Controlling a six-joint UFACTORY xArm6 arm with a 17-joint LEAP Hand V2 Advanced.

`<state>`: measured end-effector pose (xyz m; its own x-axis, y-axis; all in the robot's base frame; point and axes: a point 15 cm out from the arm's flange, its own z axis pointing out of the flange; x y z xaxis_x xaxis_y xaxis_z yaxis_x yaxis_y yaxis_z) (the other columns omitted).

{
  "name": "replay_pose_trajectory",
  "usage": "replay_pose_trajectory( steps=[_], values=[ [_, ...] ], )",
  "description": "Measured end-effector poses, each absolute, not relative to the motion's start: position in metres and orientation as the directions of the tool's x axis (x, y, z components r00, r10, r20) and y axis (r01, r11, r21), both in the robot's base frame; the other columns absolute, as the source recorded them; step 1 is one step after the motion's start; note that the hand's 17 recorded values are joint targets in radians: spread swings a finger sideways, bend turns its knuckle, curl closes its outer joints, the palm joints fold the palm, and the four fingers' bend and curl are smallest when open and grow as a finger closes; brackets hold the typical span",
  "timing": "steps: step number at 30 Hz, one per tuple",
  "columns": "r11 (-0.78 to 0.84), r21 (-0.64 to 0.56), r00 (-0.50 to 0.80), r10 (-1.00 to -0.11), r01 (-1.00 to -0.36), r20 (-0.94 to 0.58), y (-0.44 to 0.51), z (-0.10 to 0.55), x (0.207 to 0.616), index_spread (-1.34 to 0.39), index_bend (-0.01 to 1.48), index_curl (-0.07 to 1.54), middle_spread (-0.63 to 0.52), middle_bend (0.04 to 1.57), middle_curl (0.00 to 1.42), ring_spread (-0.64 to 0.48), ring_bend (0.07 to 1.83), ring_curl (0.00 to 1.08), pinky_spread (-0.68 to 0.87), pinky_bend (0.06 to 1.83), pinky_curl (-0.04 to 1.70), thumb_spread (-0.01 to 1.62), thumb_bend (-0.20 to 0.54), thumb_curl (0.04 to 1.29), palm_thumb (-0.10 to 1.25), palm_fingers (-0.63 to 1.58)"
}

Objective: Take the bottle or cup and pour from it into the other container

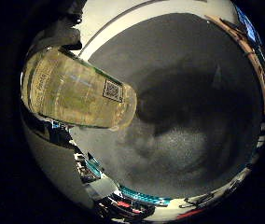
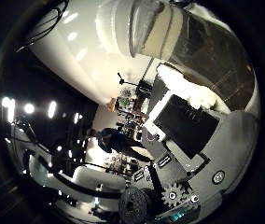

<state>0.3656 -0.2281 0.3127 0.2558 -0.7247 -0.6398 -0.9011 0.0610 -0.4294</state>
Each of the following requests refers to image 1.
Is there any clear bottle with yellowish label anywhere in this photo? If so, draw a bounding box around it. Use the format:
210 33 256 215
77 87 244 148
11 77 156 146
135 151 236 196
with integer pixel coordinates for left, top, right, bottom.
20 46 138 131

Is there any teal storage bin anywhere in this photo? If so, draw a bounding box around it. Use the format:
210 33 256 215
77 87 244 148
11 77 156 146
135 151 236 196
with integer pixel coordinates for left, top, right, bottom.
85 157 103 179
119 185 172 207

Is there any blue lit monitor screen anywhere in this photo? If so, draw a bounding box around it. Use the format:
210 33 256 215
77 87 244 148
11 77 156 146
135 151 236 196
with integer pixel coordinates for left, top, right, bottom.
235 6 258 44

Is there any wooden desk edge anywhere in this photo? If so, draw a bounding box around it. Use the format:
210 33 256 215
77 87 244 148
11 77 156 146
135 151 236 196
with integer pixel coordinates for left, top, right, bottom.
205 14 265 115

